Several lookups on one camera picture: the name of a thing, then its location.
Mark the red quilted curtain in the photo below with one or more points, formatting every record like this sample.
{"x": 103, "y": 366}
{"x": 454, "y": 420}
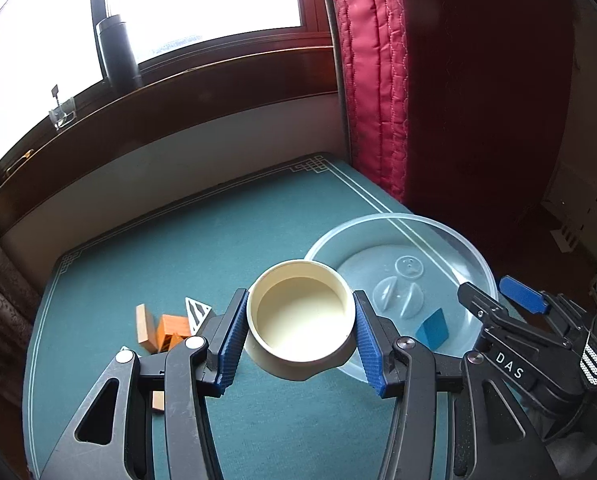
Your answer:
{"x": 456, "y": 104}

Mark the natural wood plank block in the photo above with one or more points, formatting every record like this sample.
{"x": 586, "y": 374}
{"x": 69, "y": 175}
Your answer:
{"x": 146, "y": 333}

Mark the cream round plastic cup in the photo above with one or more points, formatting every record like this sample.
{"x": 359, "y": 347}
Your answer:
{"x": 301, "y": 316}

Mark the small clear glass holder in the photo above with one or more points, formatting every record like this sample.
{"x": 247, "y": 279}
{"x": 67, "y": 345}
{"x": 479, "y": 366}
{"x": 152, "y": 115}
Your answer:
{"x": 64, "y": 113}

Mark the green table mat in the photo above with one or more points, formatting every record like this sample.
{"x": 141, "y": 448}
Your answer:
{"x": 206, "y": 247}

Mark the blue wedge block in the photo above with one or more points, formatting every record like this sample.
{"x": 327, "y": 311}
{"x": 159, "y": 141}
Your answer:
{"x": 433, "y": 332}

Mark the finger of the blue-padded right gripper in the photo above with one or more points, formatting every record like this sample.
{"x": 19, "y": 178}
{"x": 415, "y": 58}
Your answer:
{"x": 524, "y": 296}
{"x": 485, "y": 308}

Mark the patterned grey curtain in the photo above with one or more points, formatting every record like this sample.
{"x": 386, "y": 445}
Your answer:
{"x": 19, "y": 303}

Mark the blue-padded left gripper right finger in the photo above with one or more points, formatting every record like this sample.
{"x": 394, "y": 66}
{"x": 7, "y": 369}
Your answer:
{"x": 489, "y": 435}

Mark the clear plastic bowl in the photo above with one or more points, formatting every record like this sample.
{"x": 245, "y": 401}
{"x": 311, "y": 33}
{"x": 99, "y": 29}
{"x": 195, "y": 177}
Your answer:
{"x": 409, "y": 266}

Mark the dark wooden window frame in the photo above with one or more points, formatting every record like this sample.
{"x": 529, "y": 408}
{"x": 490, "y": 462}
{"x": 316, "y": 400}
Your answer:
{"x": 181, "y": 89}

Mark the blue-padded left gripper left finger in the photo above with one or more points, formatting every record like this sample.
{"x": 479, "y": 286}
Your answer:
{"x": 110, "y": 434}

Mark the zebra striped triangle block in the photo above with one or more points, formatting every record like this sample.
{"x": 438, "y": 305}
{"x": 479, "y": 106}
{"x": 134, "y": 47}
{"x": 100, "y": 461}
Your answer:
{"x": 198, "y": 314}

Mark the orange wood block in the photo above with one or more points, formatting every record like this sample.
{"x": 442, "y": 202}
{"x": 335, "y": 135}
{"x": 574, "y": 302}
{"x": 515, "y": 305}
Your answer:
{"x": 170, "y": 330}

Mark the black bottle on windowsill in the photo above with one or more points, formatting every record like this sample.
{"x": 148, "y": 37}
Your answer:
{"x": 120, "y": 66}

